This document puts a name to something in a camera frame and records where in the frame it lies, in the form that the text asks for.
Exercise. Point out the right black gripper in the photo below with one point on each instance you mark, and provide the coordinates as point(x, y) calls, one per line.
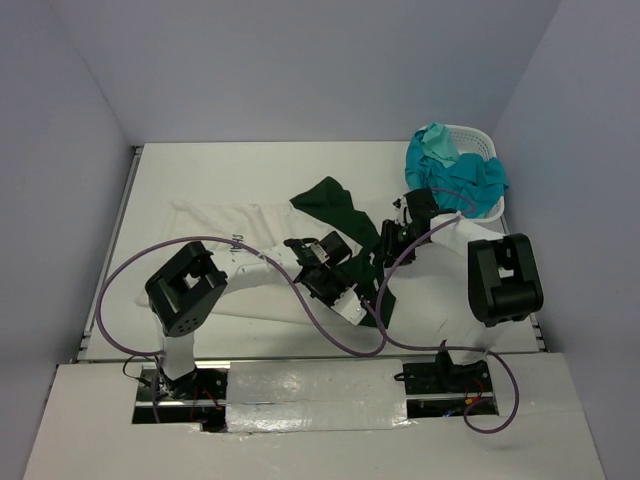
point(388, 238)

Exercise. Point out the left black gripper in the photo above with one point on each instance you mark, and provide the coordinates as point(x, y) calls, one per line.
point(344, 284)

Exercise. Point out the white and green t-shirt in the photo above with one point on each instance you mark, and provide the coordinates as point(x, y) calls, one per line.
point(314, 213)

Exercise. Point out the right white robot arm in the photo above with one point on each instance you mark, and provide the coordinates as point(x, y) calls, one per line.
point(458, 283)

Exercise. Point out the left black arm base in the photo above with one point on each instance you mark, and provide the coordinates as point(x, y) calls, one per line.
point(206, 386)

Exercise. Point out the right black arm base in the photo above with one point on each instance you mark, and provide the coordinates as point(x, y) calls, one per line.
point(442, 378)

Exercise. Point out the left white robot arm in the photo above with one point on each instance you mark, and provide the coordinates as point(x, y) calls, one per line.
point(184, 291)

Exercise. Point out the teal t-shirt in basket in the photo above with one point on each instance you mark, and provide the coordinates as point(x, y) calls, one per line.
point(460, 175)

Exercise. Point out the white plastic laundry basket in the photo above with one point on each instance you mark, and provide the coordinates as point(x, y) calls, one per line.
point(475, 170)

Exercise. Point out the silver tape sheet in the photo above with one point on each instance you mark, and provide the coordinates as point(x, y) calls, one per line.
point(327, 395)

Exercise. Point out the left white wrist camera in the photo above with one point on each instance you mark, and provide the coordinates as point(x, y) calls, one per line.
point(349, 307)

